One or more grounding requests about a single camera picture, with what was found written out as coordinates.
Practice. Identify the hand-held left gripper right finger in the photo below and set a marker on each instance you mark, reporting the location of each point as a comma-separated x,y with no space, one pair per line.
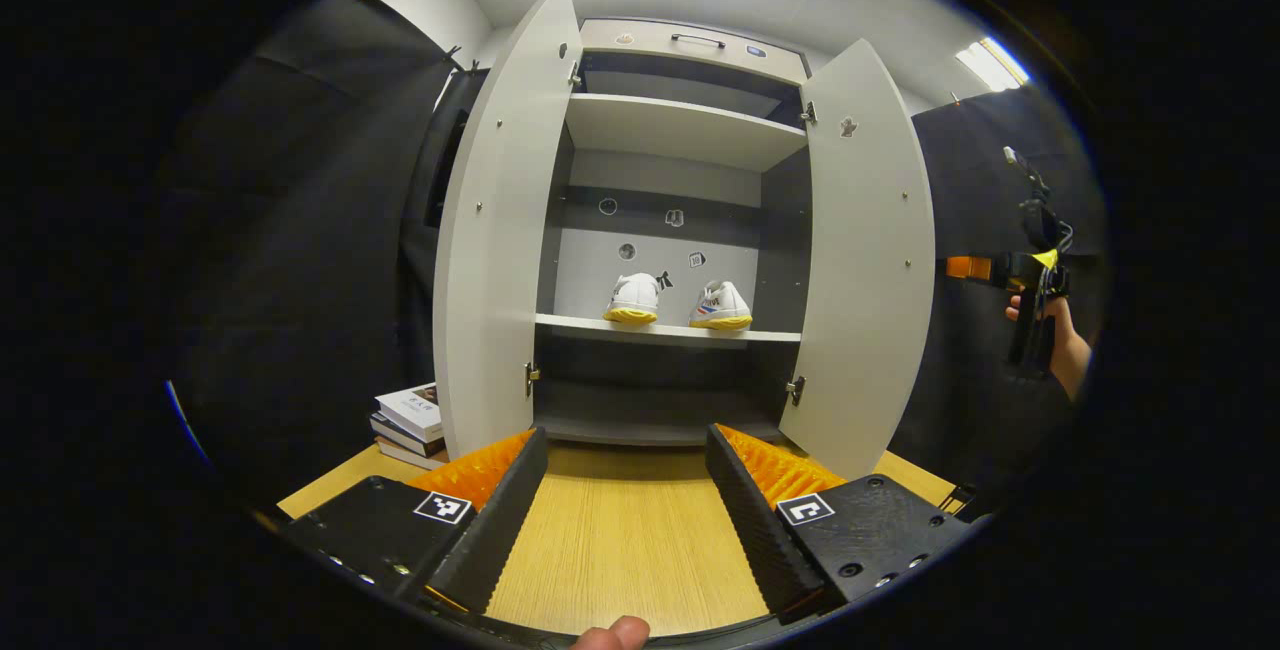
760,530

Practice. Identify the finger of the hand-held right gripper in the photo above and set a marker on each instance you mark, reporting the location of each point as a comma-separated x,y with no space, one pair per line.
968,267

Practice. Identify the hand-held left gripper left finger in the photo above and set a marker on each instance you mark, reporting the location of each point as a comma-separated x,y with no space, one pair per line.
495,530

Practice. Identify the white shoe cabinet door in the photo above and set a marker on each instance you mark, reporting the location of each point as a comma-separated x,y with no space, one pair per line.
500,230
865,260

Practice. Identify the white shoe yellow sole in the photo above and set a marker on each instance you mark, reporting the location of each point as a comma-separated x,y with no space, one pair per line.
722,305
633,298

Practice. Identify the white grey shoe cabinet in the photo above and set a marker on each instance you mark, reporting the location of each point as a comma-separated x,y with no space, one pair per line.
680,130

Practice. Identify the brown cover book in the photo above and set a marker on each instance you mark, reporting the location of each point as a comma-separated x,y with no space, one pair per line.
410,455

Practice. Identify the dark cover book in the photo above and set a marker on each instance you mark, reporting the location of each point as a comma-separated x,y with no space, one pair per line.
405,435

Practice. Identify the white cover book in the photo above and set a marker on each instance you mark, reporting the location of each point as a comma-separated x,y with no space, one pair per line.
412,408

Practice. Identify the small ceiling light panel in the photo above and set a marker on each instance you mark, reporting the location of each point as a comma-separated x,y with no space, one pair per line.
992,65

